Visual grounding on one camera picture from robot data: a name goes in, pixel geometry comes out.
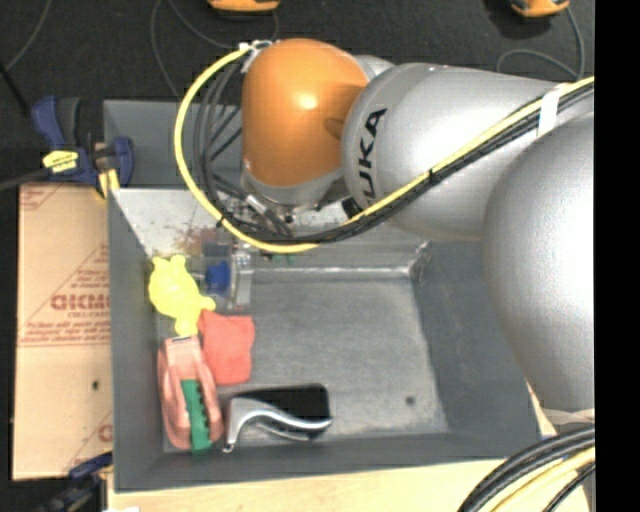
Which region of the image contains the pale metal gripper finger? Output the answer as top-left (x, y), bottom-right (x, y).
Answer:
top-left (201, 239), bottom-right (234, 300)
top-left (232, 251), bottom-right (253, 308)

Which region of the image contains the small blue object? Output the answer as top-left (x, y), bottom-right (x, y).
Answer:
top-left (205, 260), bottom-right (233, 296)

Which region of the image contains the yellow toy bear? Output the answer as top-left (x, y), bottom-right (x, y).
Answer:
top-left (148, 253), bottom-right (218, 337)

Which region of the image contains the red-orange sponge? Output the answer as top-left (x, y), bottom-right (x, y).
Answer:
top-left (198, 309), bottom-right (257, 387)

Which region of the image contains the grey metal bin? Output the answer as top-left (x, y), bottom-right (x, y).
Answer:
top-left (102, 99), bottom-right (557, 491)

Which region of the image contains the pink plastic object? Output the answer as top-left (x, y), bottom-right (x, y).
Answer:
top-left (156, 335), bottom-right (225, 452)

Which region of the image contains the silver metal tool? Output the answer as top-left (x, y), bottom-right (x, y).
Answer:
top-left (221, 396), bottom-right (334, 454)

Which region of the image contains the green ribbed block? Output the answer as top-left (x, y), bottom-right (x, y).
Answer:
top-left (180, 379), bottom-right (214, 455)

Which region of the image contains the brown cardboard board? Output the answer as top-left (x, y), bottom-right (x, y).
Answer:
top-left (11, 181), bottom-right (114, 481)

